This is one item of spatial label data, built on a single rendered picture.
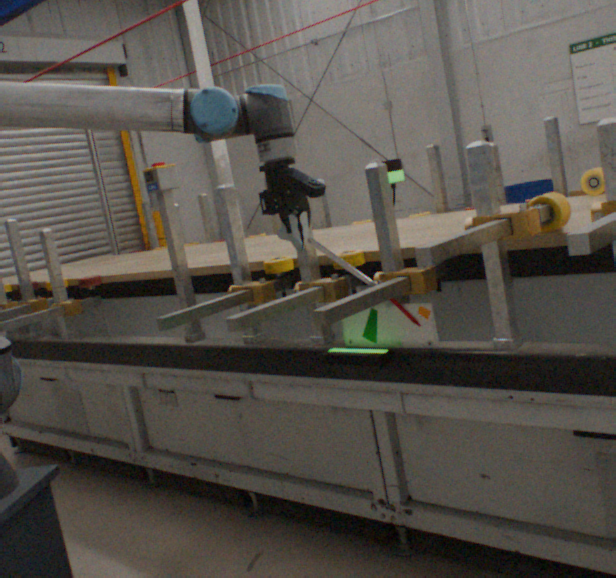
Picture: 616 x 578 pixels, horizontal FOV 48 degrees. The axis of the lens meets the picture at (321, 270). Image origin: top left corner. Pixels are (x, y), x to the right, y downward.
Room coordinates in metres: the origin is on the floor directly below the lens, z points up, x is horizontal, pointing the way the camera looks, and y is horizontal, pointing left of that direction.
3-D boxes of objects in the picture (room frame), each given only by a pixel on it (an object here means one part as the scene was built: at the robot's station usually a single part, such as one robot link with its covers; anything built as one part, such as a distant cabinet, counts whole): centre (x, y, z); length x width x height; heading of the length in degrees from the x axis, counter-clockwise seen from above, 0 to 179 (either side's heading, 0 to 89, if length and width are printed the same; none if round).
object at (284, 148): (1.60, 0.05, 1.18); 0.10 x 0.09 x 0.05; 138
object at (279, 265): (1.91, 0.11, 0.85); 0.08 x 0.08 x 0.11
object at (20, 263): (2.70, 1.14, 0.93); 0.03 x 0.03 x 0.48; 48
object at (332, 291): (1.68, 0.01, 0.83); 0.13 x 0.06 x 0.05; 48
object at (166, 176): (2.04, 0.41, 1.18); 0.07 x 0.07 x 0.08; 48
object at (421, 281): (1.51, -0.18, 0.85); 0.13 x 0.06 x 0.05; 48
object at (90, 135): (4.24, 1.18, 1.25); 0.15 x 0.08 x 1.10; 48
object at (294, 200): (1.61, 0.05, 1.10); 0.09 x 0.08 x 0.12; 48
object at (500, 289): (1.36, -0.34, 0.87); 0.03 x 0.03 x 0.48; 48
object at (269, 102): (1.60, 0.05, 1.27); 0.10 x 0.09 x 0.12; 96
